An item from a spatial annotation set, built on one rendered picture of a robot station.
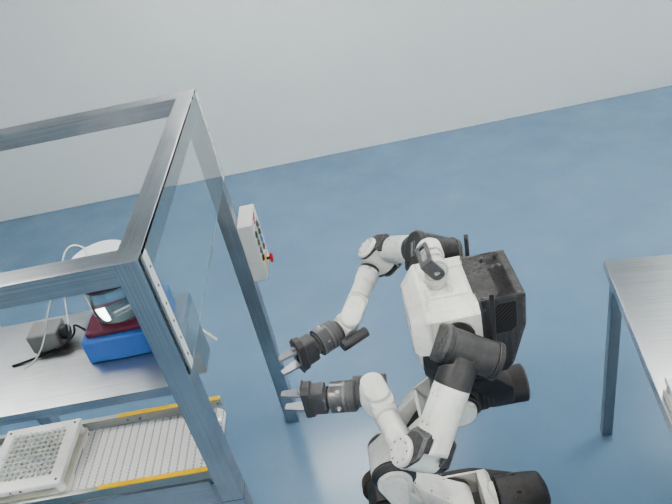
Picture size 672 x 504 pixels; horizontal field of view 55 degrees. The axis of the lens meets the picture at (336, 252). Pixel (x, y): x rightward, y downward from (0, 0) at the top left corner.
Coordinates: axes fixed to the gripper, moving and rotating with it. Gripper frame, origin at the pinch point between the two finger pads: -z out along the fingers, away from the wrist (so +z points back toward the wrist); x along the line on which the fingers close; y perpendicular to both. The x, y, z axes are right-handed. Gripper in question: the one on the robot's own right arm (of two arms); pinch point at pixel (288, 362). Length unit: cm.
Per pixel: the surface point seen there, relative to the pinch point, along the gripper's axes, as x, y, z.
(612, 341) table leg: 47, -35, 111
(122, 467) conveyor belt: 17, 18, -55
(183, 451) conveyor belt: 16.8, 9.4, -37.6
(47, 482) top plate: 10, 22, -74
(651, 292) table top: 13, -50, 107
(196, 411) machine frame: -17.0, -14.7, -32.9
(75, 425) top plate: 10, 38, -60
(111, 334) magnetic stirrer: -35, 8, -41
